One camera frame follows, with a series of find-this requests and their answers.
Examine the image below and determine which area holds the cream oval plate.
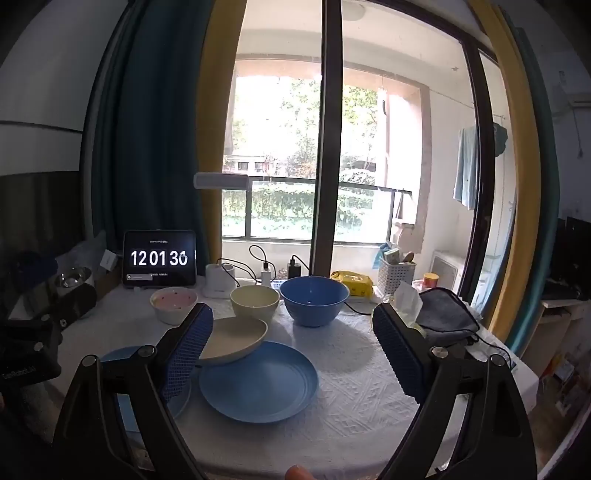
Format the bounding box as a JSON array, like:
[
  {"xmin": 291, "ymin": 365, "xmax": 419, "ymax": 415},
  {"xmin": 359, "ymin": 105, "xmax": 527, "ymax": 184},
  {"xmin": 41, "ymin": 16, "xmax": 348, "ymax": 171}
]
[{"xmin": 198, "ymin": 316, "xmax": 269, "ymax": 367}]

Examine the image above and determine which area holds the black cable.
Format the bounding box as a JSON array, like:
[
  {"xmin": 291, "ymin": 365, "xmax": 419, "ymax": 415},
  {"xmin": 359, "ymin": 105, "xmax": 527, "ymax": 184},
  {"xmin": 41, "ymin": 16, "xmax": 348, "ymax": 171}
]
[
  {"xmin": 216, "ymin": 257, "xmax": 260, "ymax": 284},
  {"xmin": 249, "ymin": 244, "xmax": 271, "ymax": 274}
]

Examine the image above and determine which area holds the black monitor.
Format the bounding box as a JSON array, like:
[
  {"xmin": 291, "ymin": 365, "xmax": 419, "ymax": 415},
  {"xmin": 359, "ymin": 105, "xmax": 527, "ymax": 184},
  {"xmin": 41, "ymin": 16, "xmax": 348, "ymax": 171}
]
[{"xmin": 550, "ymin": 216, "xmax": 591, "ymax": 286}]

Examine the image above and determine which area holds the white balcony appliance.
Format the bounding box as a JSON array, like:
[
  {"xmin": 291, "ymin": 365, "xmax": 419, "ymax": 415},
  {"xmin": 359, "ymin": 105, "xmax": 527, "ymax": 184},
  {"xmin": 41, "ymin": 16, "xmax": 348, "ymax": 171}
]
[{"xmin": 429, "ymin": 249, "xmax": 465, "ymax": 289}]

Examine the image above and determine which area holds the tablet showing clock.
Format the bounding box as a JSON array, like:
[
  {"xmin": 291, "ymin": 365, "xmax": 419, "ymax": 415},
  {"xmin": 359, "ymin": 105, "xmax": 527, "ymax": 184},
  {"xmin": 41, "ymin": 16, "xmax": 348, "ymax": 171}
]
[{"xmin": 122, "ymin": 230, "xmax": 198, "ymax": 289}]

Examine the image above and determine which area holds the white textured tablecloth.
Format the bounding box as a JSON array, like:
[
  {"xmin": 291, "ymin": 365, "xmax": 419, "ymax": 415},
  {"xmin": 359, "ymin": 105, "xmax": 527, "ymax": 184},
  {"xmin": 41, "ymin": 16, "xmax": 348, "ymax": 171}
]
[{"xmin": 97, "ymin": 276, "xmax": 491, "ymax": 480}]

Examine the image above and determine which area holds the blue bowl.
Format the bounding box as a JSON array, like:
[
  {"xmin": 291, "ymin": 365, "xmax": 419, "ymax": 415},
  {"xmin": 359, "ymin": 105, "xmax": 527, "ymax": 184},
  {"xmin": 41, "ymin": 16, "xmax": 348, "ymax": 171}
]
[{"xmin": 280, "ymin": 276, "xmax": 350, "ymax": 328}]

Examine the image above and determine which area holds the yellow wipes packet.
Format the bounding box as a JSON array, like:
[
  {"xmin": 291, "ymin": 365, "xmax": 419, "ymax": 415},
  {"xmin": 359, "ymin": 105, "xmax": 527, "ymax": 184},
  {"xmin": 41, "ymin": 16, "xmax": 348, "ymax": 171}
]
[{"xmin": 330, "ymin": 270, "xmax": 375, "ymax": 296}]

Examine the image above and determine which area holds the cream bowl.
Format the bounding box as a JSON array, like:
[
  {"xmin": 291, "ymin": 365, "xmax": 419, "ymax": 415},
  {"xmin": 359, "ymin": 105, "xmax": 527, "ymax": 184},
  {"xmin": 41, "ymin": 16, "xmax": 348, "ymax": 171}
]
[{"xmin": 230, "ymin": 285, "xmax": 280, "ymax": 324}]

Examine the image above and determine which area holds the yellow curtain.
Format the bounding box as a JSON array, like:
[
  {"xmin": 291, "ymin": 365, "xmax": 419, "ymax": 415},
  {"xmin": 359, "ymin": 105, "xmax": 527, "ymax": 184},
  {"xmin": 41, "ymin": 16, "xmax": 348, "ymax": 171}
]
[
  {"xmin": 196, "ymin": 0, "xmax": 250, "ymax": 278},
  {"xmin": 466, "ymin": 0, "xmax": 542, "ymax": 343}
]

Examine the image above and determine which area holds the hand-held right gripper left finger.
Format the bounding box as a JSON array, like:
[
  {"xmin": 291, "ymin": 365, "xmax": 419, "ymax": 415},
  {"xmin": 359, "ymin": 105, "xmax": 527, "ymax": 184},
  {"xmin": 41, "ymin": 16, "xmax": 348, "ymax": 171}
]
[{"xmin": 51, "ymin": 302, "xmax": 215, "ymax": 480}]

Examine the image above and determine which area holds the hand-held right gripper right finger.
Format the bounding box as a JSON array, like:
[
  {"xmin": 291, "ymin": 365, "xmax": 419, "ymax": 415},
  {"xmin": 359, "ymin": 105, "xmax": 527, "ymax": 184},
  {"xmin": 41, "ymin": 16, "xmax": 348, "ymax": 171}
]
[{"xmin": 372, "ymin": 302, "xmax": 539, "ymax": 480}]

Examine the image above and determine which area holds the yellow tissue pack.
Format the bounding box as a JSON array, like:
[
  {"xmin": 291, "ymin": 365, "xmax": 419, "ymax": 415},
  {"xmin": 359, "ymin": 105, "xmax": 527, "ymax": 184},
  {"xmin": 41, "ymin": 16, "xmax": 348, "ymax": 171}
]
[{"xmin": 392, "ymin": 281, "xmax": 426, "ymax": 334}]

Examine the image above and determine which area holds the light blue hanging towel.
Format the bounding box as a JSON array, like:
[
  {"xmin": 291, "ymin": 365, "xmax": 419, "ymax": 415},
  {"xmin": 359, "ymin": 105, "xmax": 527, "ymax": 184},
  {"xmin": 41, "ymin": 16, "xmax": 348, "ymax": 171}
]
[{"xmin": 454, "ymin": 124, "xmax": 481, "ymax": 211}]

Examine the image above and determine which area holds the pink speckled bowl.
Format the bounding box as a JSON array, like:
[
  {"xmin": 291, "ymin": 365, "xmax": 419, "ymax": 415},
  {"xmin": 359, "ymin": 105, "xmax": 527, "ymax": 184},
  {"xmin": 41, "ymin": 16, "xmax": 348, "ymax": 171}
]
[{"xmin": 150, "ymin": 286, "xmax": 199, "ymax": 325}]

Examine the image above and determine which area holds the teal curtain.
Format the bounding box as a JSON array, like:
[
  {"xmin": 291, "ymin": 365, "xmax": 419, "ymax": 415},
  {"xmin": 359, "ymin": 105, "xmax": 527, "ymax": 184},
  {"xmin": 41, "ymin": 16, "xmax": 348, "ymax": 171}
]
[
  {"xmin": 90, "ymin": 0, "xmax": 207, "ymax": 283},
  {"xmin": 499, "ymin": 0, "xmax": 570, "ymax": 361}
]

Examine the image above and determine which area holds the white perforated basket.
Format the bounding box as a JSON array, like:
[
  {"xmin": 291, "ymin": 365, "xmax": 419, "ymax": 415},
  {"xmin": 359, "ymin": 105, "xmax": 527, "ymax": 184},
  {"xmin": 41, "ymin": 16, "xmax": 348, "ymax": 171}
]
[{"xmin": 378, "ymin": 256, "xmax": 417, "ymax": 296}]

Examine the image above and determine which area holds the grey cloth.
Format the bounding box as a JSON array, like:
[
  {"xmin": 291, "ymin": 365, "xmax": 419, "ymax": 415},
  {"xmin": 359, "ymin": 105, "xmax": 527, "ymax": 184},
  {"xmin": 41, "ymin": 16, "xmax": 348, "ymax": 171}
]
[{"xmin": 418, "ymin": 287, "xmax": 481, "ymax": 345}]

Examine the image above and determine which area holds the pink steel-lined bowl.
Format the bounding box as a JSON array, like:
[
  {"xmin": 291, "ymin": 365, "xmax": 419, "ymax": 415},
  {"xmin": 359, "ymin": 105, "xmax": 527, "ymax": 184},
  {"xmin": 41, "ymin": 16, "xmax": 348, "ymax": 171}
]
[{"xmin": 54, "ymin": 267, "xmax": 96, "ymax": 296}]

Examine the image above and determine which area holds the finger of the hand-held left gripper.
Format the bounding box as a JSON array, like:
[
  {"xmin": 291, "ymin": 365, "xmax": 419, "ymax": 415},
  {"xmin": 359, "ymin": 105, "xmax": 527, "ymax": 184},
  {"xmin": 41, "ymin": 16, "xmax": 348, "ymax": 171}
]
[{"xmin": 25, "ymin": 284, "xmax": 99, "ymax": 332}]

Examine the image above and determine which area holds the cardboard box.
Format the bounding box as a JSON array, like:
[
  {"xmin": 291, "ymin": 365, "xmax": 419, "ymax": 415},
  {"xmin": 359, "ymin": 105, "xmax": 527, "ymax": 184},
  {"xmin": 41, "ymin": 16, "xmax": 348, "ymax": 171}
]
[{"xmin": 95, "ymin": 265, "xmax": 125, "ymax": 297}]

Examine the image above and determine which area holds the blue plate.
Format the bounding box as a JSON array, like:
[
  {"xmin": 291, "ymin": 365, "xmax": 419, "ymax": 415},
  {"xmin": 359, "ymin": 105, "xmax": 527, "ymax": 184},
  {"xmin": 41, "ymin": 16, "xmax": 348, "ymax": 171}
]
[
  {"xmin": 99, "ymin": 346, "xmax": 192, "ymax": 432},
  {"xmin": 198, "ymin": 340, "xmax": 319, "ymax": 424}
]

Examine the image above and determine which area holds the wooden shelf unit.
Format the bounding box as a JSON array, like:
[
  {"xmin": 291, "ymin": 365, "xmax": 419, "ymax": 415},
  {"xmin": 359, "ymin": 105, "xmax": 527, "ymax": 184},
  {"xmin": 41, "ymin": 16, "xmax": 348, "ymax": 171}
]
[{"xmin": 522, "ymin": 298, "xmax": 591, "ymax": 416}]

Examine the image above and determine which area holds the dark teal hanging garment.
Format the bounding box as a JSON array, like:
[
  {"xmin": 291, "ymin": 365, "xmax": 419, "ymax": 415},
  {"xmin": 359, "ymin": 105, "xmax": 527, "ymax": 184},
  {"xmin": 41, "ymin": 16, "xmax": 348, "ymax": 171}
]
[{"xmin": 491, "ymin": 122, "xmax": 509, "ymax": 158}]

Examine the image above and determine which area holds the dark sliding door frame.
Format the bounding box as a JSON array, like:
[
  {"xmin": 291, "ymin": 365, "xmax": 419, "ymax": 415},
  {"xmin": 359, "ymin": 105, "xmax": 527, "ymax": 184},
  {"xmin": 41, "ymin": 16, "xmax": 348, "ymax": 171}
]
[{"xmin": 310, "ymin": 0, "xmax": 502, "ymax": 305}]

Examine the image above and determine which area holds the white desk lamp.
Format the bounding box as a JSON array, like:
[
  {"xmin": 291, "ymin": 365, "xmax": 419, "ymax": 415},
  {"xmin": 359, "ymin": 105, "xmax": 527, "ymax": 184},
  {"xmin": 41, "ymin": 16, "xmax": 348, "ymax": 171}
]
[{"xmin": 194, "ymin": 173, "xmax": 252, "ymax": 298}]

